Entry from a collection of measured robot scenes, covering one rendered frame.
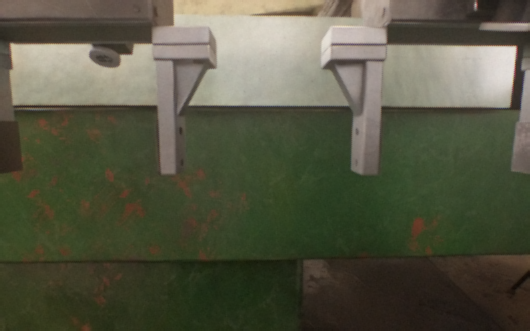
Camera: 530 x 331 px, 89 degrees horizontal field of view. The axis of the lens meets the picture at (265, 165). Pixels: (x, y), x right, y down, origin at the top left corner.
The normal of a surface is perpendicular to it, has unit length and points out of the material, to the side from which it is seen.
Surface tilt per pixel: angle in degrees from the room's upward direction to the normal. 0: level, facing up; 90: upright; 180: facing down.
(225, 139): 90
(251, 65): 90
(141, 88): 90
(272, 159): 90
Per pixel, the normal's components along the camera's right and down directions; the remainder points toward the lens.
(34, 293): 0.04, 0.12
